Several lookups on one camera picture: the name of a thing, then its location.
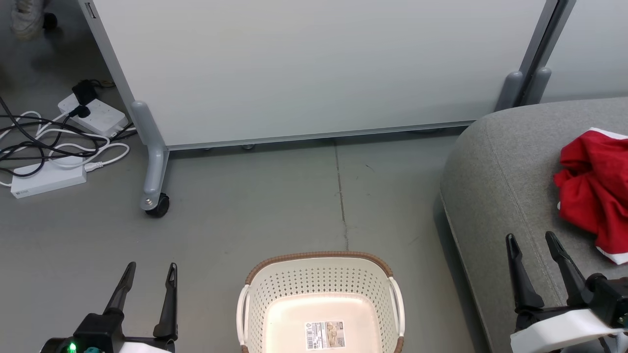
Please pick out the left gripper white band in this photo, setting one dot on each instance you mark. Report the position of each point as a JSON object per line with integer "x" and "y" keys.
{"x": 147, "y": 345}

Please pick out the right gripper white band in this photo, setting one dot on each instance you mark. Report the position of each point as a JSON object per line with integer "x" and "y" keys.
{"x": 554, "y": 331}

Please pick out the red garment with white trim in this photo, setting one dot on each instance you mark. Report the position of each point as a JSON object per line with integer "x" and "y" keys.
{"x": 596, "y": 191}

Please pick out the cream laundry basket brown rim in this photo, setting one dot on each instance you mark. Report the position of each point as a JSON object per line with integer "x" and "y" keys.
{"x": 319, "y": 279}

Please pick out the black caster wheel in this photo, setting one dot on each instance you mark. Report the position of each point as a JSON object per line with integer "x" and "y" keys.
{"x": 161, "y": 206}

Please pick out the grey fabric sofa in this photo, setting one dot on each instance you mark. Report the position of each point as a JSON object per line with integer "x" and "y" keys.
{"x": 505, "y": 186}

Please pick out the grey partition leg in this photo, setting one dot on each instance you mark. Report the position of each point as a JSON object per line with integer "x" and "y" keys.
{"x": 154, "y": 157}

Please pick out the flat white box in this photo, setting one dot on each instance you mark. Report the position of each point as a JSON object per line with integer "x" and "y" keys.
{"x": 46, "y": 179}

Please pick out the printed label sticker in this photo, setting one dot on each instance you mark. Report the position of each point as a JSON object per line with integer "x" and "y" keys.
{"x": 325, "y": 335}

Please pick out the white power strip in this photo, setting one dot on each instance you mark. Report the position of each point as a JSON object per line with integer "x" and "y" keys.
{"x": 100, "y": 117}

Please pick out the black power adapter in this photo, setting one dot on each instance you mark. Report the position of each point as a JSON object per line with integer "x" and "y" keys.
{"x": 84, "y": 90}

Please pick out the narrow white partition panel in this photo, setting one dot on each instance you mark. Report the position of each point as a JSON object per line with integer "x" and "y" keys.
{"x": 593, "y": 49}

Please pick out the large white partition panel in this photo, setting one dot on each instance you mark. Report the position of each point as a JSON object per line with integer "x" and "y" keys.
{"x": 319, "y": 63}

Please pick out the light sneaker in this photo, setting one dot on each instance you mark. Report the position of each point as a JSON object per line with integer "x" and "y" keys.
{"x": 27, "y": 19}

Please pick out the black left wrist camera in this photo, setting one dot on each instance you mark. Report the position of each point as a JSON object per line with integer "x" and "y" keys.
{"x": 100, "y": 331}

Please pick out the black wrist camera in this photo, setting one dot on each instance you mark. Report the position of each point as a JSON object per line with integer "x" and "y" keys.
{"x": 608, "y": 299}
{"x": 100, "y": 331}

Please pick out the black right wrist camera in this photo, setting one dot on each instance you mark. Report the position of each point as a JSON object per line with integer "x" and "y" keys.
{"x": 608, "y": 299}

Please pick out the grey partition post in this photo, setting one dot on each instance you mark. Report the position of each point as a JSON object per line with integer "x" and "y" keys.
{"x": 532, "y": 73}

